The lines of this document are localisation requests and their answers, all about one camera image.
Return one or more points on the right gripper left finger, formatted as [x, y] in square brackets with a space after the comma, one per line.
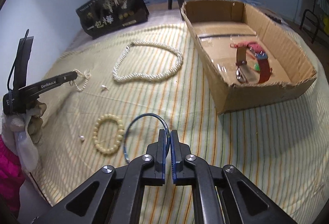
[156, 170]

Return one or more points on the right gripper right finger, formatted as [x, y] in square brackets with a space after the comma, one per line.
[181, 174]

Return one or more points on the red cord green bead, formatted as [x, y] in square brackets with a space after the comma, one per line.
[244, 49]

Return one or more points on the pink sleeve forearm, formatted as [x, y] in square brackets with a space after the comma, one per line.
[12, 179]

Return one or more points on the white gloved left hand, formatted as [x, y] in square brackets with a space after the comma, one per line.
[17, 130]

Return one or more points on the yellow striped bed sheet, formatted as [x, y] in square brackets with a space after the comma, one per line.
[281, 148]

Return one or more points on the brown cardboard box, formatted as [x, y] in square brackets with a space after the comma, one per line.
[215, 24]

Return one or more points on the black printed gift bag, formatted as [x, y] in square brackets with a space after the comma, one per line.
[100, 17]

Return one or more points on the black metal chair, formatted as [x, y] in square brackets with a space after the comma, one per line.
[314, 20]

